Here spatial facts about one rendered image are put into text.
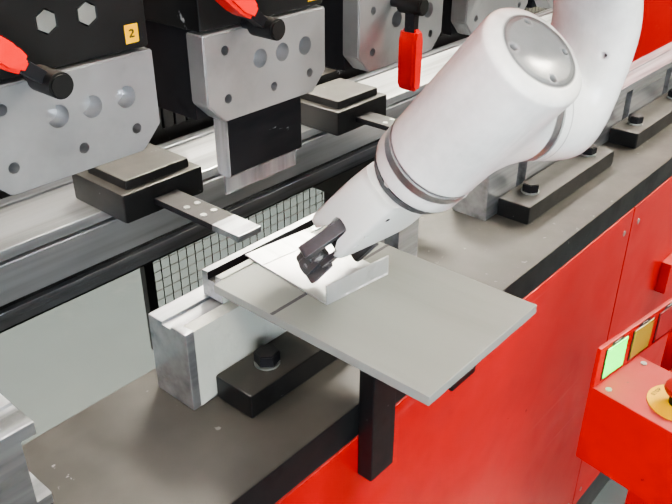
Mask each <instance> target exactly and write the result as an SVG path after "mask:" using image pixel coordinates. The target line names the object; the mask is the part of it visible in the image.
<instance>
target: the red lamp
mask: <svg viewBox="0 0 672 504"><path fill-rule="evenodd" d="M671 329H672V306H671V307H669V308H668V309H667V310H665V311H664V312H662V313H661V315H660V319H659V323H658V327H657V331H656V335H655V339H654V341H656V340H657V339H658V338H660V337H661V336H663V335H664V334H665V333H667V332H668V331H669V330H671Z"/></svg>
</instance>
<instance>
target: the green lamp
mask: <svg viewBox="0 0 672 504"><path fill-rule="evenodd" d="M628 338H629V336H627V337H626V338H625V339H623V340H622V341H620V342H619V343H617V344H616V345H614V346H613V347H612V348H610V349H609V350H608V353H607V358H606V363H605V367H604V372H603V377H602V378H604V377H606V376H607V375H609V374H610V373H611V372H613V371H614V370H616V369H617V368H618V367H620V366H621V365H622V364H623V360H624V355H625V351H626V347H627V342H628Z"/></svg>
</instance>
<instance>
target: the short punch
mask: <svg viewBox="0 0 672 504"><path fill-rule="evenodd" d="M213 120H214V132H215V144H216V157H217V169H218V172H219V174H221V175H223V176H224V183H225V194H226V195H227V194H229V193H231V192H233V191H236V190H238V189H240V188H243V187H245V186H247V185H250V184H252V183H254V182H257V181H259V180H261V179H264V178H266V177H268V176H271V175H273V174H275V173H278V172H280V171H282V170H285V169H287V168H289V167H292V166H294V165H296V150H298V149H300V148H301V147H302V141H301V98H300V96H298V97H295V98H292V99H289V100H287V101H284V102H281V103H278V104H275V105H272V106H269V107H267V108H264V109H261V110H258V111H255V112H252V113H249V114H246V115H244V116H241V117H238V118H235V119H232V120H229V121H226V122H225V121H221V120H218V119H216V118H213Z"/></svg>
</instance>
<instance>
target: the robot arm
mask: <svg viewBox="0 0 672 504"><path fill-rule="evenodd" d="M643 7H644V0H553V14H552V20H551V25H550V24H549V23H548V22H546V21H545V20H544V19H542V18H541V17H539V16H537V15H535V14H533V13H531V12H529V11H526V10H523V9H518V8H511V7H506V8H500V9H497V10H495V11H493V12H491V13H490V14H489V15H488V16H487V17H486V18H485V19H484V20H483V21H482V22H481V23H480V25H479V26H478V27H477V28H476V29H475V30H474V31H473V33H472V34H471V35H470V36H469V37H468V38H467V39H466V41H465V42H464V43H463V44H462V45H461V46H460V47H459V49H458V50H457V51H456V52H455V53H454V54H453V55H452V57H451V58H450V59H449V60H448V61H447V62H446V63H445V65H444V66H443V67H442V68H441V69H440V70H439V71H438V73H437V74H436V75H435V76H434V77H433V78H432V79H431V81H430V82H429V83H428V84H427V85H426V86H425V87H424V89H423V90H422V91H421V92H420V93H419V94H418V96H417V97H416V98H415V99H414V100H413V101H412V102H411V104H410V105H409V106H408V107H407V108H406V109H405V110H404V112H403V113H402V114H401V115H400V116H399V117H398V118H397V119H396V120H395V122H394V123H393V124H392V125H391V126H390V127H389V128H388V130H387V131H386V132H385V133H384V134H383V135H382V136H381V138H380V140H379V142H378V145H377V149H376V154H375V159H374V162H372V163H370V164H369V165H368V166H366V167H365V168H363V169H362V170H361V171H360V172H358V173H357V174H356V175H355V176H353V177H352V178H351V179H350V180H349V181H348V182H346V183H345V184H344V185H343V186H342V187H341V188H340V189H339V190H338V191H337V192H336V193H335V194H334V195H333V196H332V197H331V198H330V199H329V200H328V201H327V202H326V203H325V204H324V205H323V206H322V207H321V208H320V209H319V210H318V211H317V212H316V213H315V214H314V216H313V218H312V222H313V224H314V225H315V227H316V228H317V227H323V226H327V227H325V228H324V229H323V230H322V231H321V232H319V233H318V234H316V235H315V236H313V237H312V238H310V239H309V240H307V241H306V242H304V243H303V244H302V245H300V246H299V247H298V248H299V250H300V253H299V254H298V255H297V256H296V259H297V261H298V263H299V267H300V269H301V271H302V272H303V273H304V274H305V275H306V276H307V278H308V279H309V281H310V282H311V283H315V282H317V281H318V280H319V279H320V278H321V277H322V276H323V275H324V274H325V273H326V272H327V271H328V270H329V269H330V268H331V267H332V266H333V265H332V262H333V261H334V260H335V259H337V258H343V257H346V256H349V255H351V256H352V258H353V259H354V261H356V262H359V261H361V260H362V259H363V258H365V257H366V256H367V255H368V254H369V253H370V252H371V251H372V250H373V249H374V248H375V247H377V246H378V245H379V244H378V243H377V242H379V241H381V240H383V239H386V238H388V237H390V236H392V235H394V234H396V233H398V232H400V231H401V230H403V229H405V228H406V227H408V226H409V225H411V224H412V223H413V222H415V221H416V220H417V219H418V218H419V217H421V216H422V215H423V214H426V215H427V214H433V213H439V212H443V211H446V210H448V209H450V208H452V207H453V206H454V205H455V204H457V203H458V202H459V201H460V200H461V199H463V198H465V197H466V196H467V195H468V194H469V192H470V191H471V190H473V189H474V188H475V187H476V186H477V185H478V184H480V183H481V182H482V181H483V180H484V179H486V178H487V177H488V176H489V175H491V174H492V173H494V172H495V171H497V170H499V169H501V168H503V167H505V166H508V165H511V164H514V163H518V162H524V161H561V160H567V159H571V158H573V157H576V156H578V155H580V154H582V153H583V152H585V151H586V150H587V149H588V148H589V147H590V146H591V145H592V144H593V143H594V142H595V141H596V139H597V138H598V137H599V135H600V134H601V132H602V130H603V129H604V127H605V125H606V123H607V121H608V119H609V117H610V115H611V113H612V111H613V108H614V106H615V104H616V102H617V99H618V97H619V94H620V92H621V89H622V87H623V84H624V82H625V79H626V77H627V74H628V72H629V69H630V66H631V63H632V60H633V57H634V54H635V51H636V48H637V45H638V41H639V37H640V33H641V27H642V21H643ZM329 244H332V246H333V247H334V249H335V250H334V251H333V252H332V253H330V254H329V252H328V251H327V249H326V247H327V246H328V245H329Z"/></svg>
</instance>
